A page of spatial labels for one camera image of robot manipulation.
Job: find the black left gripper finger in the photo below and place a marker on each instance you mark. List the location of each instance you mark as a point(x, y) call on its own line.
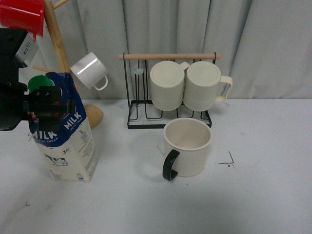
point(44, 95)

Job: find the cream ribbed mug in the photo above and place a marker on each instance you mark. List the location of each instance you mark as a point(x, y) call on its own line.
point(204, 84)
point(167, 84)

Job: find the Pascual milk carton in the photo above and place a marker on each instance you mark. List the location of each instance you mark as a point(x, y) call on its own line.
point(70, 153)

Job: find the red hanging mug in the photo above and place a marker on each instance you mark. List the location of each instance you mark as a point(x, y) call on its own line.
point(23, 14)

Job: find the black wire cup rack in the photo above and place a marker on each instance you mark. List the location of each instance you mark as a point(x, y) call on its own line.
point(142, 114)

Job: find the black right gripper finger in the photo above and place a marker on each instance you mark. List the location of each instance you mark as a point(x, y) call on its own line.
point(50, 115)

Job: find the wooden mug tree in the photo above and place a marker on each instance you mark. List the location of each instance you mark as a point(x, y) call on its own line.
point(94, 114)

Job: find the cream mug black handle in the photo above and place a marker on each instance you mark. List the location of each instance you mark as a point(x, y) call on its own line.
point(186, 144)

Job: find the left cream ribbed mug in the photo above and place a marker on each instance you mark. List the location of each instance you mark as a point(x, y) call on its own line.
point(167, 84)

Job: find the right cream ribbed mug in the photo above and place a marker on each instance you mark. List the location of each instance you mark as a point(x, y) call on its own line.
point(204, 84)

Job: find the grey camera box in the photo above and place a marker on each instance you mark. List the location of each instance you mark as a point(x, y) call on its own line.
point(26, 52)

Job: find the white hanging mug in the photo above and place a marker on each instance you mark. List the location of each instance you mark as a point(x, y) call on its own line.
point(91, 72)

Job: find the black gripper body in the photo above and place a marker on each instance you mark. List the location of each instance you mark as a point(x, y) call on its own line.
point(11, 90)

